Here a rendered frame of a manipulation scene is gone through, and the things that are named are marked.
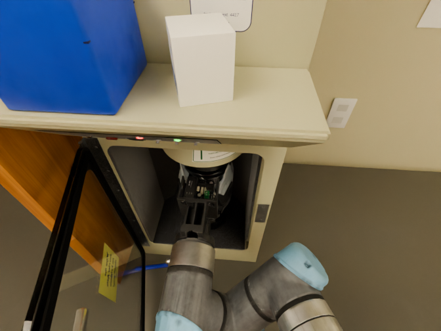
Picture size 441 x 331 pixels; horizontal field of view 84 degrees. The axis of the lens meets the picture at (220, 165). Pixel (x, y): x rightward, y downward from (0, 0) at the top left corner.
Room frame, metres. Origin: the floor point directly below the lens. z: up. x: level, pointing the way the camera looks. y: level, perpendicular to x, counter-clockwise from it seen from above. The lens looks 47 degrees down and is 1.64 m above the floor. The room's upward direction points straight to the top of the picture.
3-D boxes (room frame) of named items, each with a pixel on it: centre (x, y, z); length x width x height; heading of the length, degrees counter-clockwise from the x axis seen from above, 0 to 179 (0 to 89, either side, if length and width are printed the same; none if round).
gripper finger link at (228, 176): (0.34, -0.01, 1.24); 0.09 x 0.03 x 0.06; 150
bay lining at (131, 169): (0.40, 0.05, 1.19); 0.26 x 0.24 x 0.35; 85
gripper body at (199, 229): (0.24, 0.04, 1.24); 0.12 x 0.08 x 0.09; 175
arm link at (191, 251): (0.16, 0.05, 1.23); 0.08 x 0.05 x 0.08; 85
